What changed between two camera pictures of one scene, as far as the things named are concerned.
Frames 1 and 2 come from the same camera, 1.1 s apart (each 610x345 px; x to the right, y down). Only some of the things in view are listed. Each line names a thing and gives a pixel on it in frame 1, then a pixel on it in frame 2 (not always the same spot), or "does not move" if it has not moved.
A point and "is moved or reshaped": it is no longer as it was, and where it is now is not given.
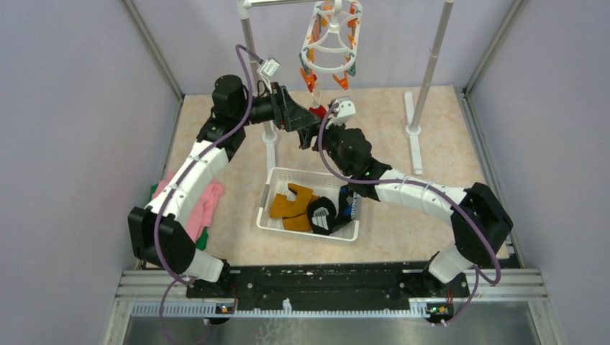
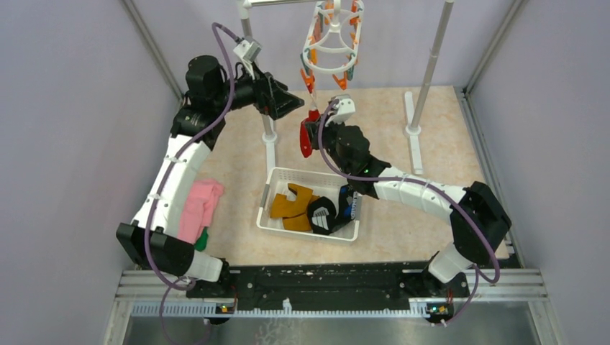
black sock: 323,213 does not move
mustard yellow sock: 299,222 does not move
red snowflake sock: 316,106 is moved or reshaped
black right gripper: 306,133 does not move
